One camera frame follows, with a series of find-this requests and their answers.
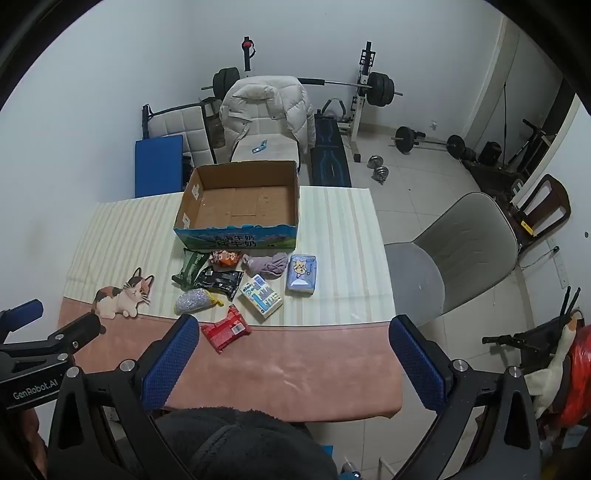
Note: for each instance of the barbell with black plates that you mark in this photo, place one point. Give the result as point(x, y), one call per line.
point(381, 87)

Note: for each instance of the calico cat figure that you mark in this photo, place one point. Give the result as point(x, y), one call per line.
point(122, 297)

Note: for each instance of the person's dark fleece clothing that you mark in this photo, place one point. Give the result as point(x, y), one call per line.
point(249, 447)

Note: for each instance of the black metal frame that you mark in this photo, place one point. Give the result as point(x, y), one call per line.
point(147, 122)

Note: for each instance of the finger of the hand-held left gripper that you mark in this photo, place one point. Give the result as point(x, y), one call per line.
point(81, 330)
point(25, 314)

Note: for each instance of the white goose plush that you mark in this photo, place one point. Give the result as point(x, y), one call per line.
point(549, 378)

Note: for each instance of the orange panda snack packet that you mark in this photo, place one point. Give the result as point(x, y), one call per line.
point(225, 260)

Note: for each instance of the cardboard box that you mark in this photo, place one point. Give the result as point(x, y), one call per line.
point(240, 203)

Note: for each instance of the silver scouring pad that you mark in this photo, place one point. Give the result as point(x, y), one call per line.
point(194, 301)

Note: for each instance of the white chair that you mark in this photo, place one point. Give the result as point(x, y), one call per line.
point(277, 145)

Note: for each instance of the rack post with red knob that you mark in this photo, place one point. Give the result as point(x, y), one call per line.
point(248, 45)

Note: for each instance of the small blue packet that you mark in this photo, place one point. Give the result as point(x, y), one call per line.
point(259, 146)

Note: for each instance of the white puffer jacket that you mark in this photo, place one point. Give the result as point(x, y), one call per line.
point(263, 110)

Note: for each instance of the dark wooden chair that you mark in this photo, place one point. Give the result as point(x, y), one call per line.
point(547, 184)

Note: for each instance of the blue tissue pack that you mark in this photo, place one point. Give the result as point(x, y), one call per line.
point(301, 274)

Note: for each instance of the red bag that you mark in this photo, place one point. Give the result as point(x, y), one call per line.
point(579, 378)

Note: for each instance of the black bench pad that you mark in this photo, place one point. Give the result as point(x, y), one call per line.
point(330, 161)

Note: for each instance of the green snack packet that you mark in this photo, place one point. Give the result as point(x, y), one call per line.
point(190, 267)

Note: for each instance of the white cushioned panel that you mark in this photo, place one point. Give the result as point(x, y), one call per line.
point(180, 124)

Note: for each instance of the grey chair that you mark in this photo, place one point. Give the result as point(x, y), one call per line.
point(466, 240)

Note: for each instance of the blue foam mat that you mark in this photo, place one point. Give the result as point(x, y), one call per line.
point(157, 166)

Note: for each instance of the black exercise equipment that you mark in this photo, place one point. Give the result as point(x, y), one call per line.
point(531, 138)

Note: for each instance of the short barbell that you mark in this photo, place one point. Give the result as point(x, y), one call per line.
point(405, 138)

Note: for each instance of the yellow wet wipes pack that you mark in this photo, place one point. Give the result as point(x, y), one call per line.
point(261, 297)

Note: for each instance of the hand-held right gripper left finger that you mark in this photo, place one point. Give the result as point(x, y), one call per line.
point(170, 364)

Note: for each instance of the white weight rack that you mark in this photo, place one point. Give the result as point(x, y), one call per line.
point(358, 124)

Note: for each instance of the red snack packet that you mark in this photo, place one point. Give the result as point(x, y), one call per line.
point(226, 330)

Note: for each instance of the purple sock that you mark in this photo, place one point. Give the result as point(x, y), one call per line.
point(268, 265)

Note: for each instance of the black snack packet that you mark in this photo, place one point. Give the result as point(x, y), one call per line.
point(221, 279)

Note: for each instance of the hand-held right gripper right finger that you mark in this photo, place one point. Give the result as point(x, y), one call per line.
point(418, 364)

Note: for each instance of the striped tablecloth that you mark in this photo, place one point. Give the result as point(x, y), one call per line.
point(337, 258)

